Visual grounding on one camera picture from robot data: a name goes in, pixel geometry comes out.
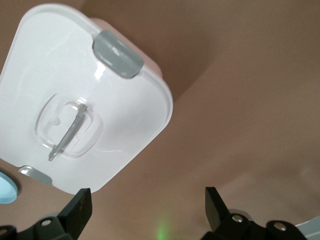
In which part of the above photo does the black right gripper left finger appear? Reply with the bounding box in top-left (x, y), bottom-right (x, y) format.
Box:
top-left (0, 188), bottom-right (93, 240)

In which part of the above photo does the white lidded storage box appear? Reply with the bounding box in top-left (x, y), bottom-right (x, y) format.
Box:
top-left (0, 3), bottom-right (174, 195)

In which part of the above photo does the light blue plate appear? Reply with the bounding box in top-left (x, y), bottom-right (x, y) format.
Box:
top-left (0, 169), bottom-right (20, 205)

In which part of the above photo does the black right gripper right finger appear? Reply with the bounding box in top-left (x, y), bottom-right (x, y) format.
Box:
top-left (199, 186), bottom-right (305, 240)

